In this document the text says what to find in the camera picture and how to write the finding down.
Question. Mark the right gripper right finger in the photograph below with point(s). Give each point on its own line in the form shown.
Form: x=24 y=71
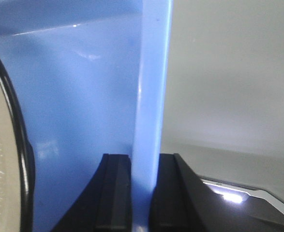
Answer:
x=183 y=202

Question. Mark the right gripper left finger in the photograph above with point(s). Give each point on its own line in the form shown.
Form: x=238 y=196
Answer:
x=105 y=203

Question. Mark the beige plate with black rim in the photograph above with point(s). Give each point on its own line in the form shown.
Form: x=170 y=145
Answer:
x=17 y=168

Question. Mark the blue plastic tray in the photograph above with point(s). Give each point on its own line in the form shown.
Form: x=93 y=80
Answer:
x=89 y=76

